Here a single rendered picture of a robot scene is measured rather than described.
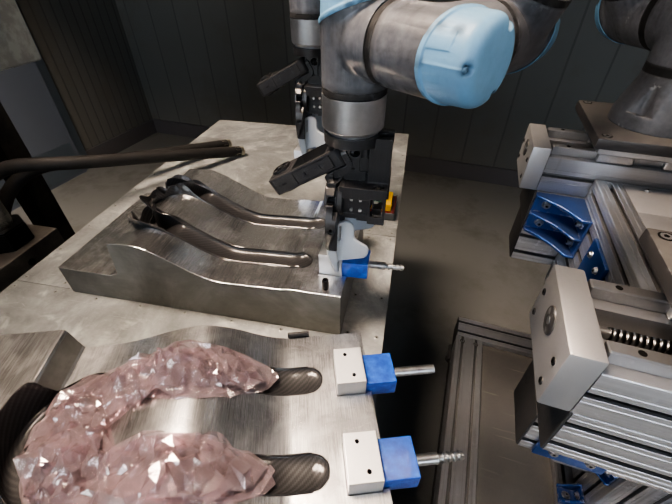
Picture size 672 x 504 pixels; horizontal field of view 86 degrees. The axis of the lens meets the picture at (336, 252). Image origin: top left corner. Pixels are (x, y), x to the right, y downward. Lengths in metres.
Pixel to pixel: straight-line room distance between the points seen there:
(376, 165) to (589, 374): 0.31
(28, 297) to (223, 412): 0.51
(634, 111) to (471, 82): 0.56
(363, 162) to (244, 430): 0.34
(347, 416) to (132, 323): 0.41
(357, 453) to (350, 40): 0.41
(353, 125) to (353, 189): 0.08
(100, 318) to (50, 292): 0.14
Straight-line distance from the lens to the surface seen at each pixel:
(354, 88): 0.42
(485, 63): 0.34
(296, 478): 0.46
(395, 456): 0.45
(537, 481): 1.25
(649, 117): 0.85
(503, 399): 1.32
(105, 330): 0.72
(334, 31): 0.41
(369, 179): 0.47
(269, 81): 0.78
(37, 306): 0.83
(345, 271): 0.57
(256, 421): 0.47
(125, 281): 0.71
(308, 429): 0.47
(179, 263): 0.62
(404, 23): 0.36
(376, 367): 0.49
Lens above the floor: 1.28
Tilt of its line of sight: 39 degrees down
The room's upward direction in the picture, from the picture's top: straight up
